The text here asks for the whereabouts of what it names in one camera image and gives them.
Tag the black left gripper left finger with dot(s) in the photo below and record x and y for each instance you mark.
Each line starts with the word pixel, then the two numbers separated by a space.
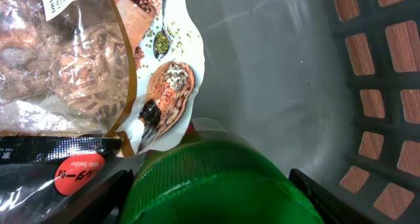
pixel 97 204

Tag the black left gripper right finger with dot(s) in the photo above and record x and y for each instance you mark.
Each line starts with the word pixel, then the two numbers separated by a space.
pixel 330 208

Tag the black red packaged item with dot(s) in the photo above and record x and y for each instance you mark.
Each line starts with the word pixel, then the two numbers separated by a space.
pixel 39 174

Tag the green lid jar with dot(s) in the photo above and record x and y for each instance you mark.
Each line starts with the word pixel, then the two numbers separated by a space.
pixel 213 176

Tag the dried mushroom snack bag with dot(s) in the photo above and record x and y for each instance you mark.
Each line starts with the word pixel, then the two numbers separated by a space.
pixel 114 68

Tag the grey plastic basket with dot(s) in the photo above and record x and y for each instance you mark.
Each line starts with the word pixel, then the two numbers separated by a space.
pixel 326 87

